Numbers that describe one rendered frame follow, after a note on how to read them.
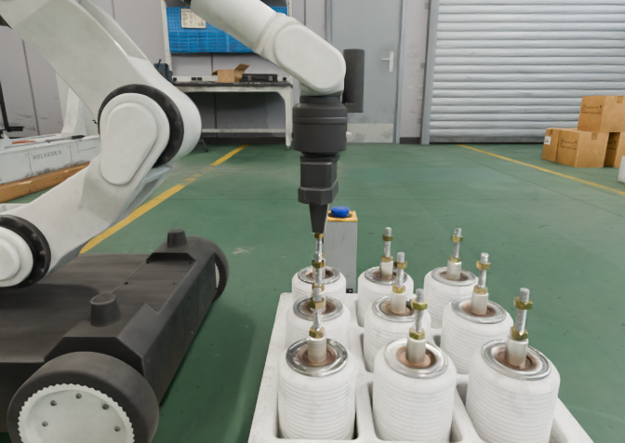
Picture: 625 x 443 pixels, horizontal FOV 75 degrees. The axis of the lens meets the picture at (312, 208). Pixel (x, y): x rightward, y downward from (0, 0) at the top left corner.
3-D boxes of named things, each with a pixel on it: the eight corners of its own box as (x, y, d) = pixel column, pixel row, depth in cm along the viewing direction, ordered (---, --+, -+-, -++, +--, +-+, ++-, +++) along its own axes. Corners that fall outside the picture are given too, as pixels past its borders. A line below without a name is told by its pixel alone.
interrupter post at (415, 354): (413, 369, 47) (415, 343, 46) (400, 357, 49) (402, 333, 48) (429, 363, 48) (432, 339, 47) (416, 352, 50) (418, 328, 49)
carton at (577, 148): (603, 167, 349) (609, 132, 341) (575, 167, 350) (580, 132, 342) (581, 162, 378) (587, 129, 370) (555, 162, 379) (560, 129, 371)
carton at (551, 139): (571, 158, 406) (576, 127, 398) (586, 161, 383) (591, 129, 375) (540, 158, 407) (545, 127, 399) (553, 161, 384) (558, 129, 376)
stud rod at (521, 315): (516, 344, 48) (525, 287, 47) (523, 349, 48) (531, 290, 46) (510, 346, 48) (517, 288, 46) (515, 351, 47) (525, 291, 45)
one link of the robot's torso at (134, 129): (-66, 256, 71) (121, 69, 63) (16, 222, 90) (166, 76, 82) (5, 316, 74) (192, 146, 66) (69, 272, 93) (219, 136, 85)
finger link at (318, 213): (309, 231, 69) (309, 195, 68) (327, 232, 69) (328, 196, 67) (308, 234, 68) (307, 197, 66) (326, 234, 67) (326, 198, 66)
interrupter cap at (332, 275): (290, 282, 70) (290, 278, 69) (307, 266, 76) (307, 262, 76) (332, 289, 67) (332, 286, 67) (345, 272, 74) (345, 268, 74)
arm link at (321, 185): (299, 187, 75) (299, 121, 72) (352, 189, 73) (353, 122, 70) (284, 204, 63) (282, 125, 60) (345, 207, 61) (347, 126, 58)
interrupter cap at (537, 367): (478, 371, 47) (478, 367, 46) (482, 338, 53) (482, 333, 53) (553, 391, 44) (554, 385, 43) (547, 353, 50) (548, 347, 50)
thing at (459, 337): (438, 433, 61) (449, 325, 56) (431, 389, 70) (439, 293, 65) (507, 441, 59) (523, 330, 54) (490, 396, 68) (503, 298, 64)
